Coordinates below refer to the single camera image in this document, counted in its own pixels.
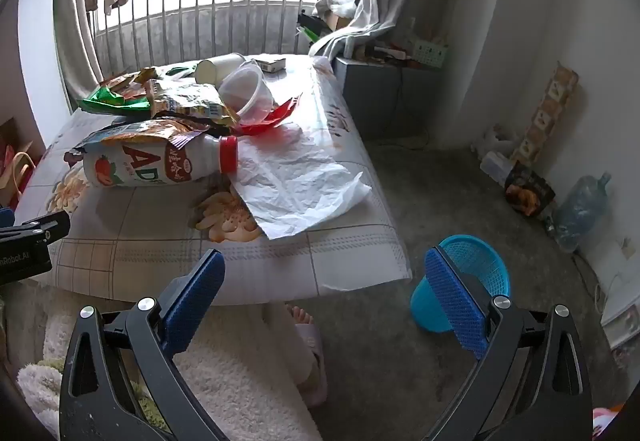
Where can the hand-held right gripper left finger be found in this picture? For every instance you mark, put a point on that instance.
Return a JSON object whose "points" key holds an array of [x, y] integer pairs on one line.
{"points": [[195, 291]]}

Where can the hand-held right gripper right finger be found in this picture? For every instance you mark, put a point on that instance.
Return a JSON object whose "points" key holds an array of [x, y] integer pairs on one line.
{"points": [[455, 301]]}

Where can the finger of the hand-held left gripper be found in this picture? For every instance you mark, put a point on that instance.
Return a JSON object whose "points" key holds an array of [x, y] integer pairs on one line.
{"points": [[35, 228]]}

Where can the blue plastic basket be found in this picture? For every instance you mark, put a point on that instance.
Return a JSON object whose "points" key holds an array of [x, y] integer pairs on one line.
{"points": [[480, 261]]}

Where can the white plastic bag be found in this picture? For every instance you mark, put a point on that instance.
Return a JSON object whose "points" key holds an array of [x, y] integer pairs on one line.
{"points": [[295, 186]]}

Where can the floral plastic tablecloth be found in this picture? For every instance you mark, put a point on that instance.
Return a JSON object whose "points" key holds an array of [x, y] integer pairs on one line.
{"points": [[150, 241]]}

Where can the white fleece clothing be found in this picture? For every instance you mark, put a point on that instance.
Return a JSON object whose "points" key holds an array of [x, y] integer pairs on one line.
{"points": [[240, 371]]}

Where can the person's bare foot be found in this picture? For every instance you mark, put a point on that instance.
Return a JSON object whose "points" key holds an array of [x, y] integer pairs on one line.
{"points": [[300, 313]]}

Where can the green fleece cloth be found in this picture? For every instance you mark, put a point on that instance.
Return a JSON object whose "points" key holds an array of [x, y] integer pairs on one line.
{"points": [[150, 413]]}

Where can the white bottle with red cap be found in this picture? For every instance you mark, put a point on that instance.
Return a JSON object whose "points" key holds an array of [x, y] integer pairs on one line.
{"points": [[150, 166]]}

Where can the dark snack bag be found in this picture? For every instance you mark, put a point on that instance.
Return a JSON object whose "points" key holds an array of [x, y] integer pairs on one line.
{"points": [[530, 191]]}

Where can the white plastic container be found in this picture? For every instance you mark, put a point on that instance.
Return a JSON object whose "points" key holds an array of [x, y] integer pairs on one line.
{"points": [[495, 166]]}

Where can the orange snack bag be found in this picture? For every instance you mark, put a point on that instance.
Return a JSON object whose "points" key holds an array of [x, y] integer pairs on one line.
{"points": [[145, 131]]}

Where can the green snack bag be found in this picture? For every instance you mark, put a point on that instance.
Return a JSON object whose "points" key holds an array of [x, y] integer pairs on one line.
{"points": [[110, 101]]}

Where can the large clear water jug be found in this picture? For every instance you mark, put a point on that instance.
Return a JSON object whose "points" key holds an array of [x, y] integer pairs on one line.
{"points": [[580, 211]]}

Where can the orange golden snack packet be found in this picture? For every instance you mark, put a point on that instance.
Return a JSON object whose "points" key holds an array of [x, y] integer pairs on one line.
{"points": [[120, 85]]}

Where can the crumpled translucent bag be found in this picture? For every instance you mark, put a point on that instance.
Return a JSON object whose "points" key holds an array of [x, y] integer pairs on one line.
{"points": [[500, 136]]}

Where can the small golden snack packet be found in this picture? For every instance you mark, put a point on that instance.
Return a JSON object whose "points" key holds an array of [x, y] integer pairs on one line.
{"points": [[147, 81]]}

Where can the large golden snack packet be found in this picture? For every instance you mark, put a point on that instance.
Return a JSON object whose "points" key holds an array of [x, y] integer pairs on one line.
{"points": [[190, 101]]}

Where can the red wrapper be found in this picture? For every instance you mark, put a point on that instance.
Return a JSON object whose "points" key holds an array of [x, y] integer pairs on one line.
{"points": [[280, 113]]}

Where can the clear plastic container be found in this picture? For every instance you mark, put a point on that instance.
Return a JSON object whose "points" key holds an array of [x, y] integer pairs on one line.
{"points": [[250, 91]]}

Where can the printed cardboard carton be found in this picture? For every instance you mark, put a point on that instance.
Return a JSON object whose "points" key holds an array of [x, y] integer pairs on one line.
{"points": [[545, 111]]}

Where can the grey cabinet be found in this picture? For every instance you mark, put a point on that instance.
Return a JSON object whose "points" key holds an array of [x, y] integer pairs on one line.
{"points": [[380, 96]]}

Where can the white paper cup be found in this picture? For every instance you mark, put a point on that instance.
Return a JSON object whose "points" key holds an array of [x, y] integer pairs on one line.
{"points": [[215, 68]]}

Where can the golden white tissue pack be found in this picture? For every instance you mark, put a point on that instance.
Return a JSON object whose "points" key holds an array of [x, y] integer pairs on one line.
{"points": [[270, 63]]}

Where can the white power strip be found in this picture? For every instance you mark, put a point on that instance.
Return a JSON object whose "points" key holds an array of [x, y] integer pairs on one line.
{"points": [[387, 53]]}

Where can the black and green box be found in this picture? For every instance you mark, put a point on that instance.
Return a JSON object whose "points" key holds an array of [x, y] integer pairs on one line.
{"points": [[312, 28]]}

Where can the cardboard box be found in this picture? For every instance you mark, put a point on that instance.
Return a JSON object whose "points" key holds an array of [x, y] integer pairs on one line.
{"points": [[340, 21]]}

